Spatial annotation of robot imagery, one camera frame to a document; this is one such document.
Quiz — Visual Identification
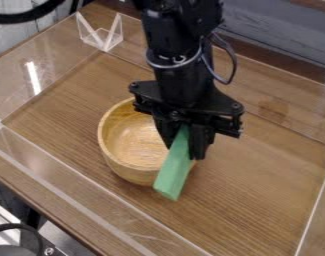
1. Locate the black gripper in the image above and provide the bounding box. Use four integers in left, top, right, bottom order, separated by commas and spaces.
129, 56, 245, 160

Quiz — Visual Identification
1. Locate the green rectangular block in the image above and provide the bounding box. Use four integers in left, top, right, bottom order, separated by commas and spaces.
153, 125, 193, 201

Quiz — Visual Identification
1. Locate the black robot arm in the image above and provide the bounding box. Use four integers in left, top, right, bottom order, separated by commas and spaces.
129, 0, 245, 160

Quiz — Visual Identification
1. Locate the brown wooden bowl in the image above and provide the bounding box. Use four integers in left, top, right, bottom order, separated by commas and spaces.
97, 97, 169, 187

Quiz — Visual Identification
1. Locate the clear acrylic enclosure wall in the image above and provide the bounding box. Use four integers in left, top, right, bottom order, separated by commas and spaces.
0, 3, 325, 256

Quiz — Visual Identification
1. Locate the clear acrylic corner bracket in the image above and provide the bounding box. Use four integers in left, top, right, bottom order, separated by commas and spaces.
75, 12, 124, 52

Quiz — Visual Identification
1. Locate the black cable bottom left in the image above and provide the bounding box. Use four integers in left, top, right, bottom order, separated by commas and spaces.
0, 223, 43, 256

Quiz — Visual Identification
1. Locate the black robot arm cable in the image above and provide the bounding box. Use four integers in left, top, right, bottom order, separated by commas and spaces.
0, 0, 66, 25

